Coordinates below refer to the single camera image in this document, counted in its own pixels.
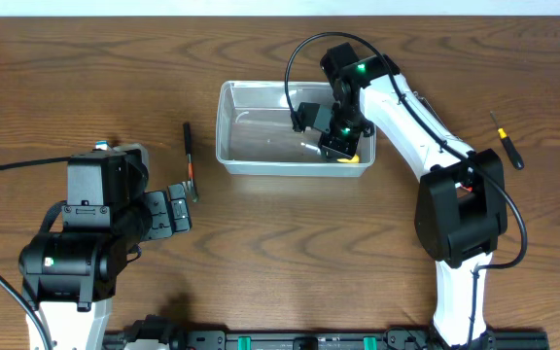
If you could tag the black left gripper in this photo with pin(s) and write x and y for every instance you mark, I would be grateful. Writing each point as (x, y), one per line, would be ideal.
(161, 215)

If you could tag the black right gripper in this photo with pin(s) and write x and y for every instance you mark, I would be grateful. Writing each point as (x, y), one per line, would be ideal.
(344, 150)

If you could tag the black yellow precision screwdriver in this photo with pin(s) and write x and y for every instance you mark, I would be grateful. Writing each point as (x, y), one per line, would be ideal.
(513, 155)

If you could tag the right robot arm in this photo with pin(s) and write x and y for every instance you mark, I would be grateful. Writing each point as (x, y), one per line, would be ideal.
(461, 209)

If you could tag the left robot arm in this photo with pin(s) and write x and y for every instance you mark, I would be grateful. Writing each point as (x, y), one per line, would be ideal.
(70, 267)

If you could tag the clear plastic container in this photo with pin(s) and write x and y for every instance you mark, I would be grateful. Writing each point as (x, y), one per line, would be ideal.
(254, 132)

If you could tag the black orange scraper tool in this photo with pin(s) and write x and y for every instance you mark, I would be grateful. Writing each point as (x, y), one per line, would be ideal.
(188, 143)

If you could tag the white teal screwdriver box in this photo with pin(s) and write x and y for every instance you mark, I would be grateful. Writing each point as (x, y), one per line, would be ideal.
(102, 145)

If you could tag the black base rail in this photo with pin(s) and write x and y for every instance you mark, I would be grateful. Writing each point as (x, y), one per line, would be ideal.
(159, 333)

